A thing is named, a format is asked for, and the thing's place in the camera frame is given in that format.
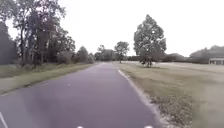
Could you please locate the large leafy tree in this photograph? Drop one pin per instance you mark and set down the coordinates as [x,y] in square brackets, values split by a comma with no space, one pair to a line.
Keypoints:
[150,38]

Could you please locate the grass verge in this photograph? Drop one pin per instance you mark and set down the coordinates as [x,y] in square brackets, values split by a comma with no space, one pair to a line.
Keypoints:
[40,76]

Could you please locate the distant tree line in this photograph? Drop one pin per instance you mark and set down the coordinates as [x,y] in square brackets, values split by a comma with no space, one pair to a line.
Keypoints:
[107,55]

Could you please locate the building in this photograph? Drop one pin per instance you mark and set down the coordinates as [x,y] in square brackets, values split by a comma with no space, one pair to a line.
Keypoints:
[216,61]

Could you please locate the grass field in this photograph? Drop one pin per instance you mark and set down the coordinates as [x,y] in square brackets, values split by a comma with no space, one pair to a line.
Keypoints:
[173,86]

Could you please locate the grey asphalt path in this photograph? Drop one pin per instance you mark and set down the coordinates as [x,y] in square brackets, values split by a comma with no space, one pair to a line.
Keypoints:
[90,96]

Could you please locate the row of trees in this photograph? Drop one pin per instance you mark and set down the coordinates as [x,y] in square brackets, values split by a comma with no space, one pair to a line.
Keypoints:
[40,36]

